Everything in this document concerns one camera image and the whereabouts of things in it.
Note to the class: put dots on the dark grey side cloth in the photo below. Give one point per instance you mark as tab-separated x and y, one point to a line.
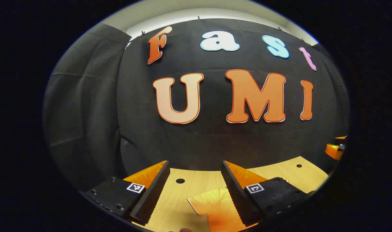
86	112

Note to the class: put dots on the black backdrop cloth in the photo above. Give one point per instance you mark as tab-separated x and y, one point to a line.
215	141

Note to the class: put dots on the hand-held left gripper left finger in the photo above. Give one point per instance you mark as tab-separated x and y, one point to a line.
154	193

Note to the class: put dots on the orange T-shirt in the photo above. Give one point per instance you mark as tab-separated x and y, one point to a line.
215	209

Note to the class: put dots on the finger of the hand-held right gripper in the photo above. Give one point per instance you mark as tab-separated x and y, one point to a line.
341	138
332	152

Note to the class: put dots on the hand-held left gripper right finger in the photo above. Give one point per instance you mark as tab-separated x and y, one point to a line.
237	196

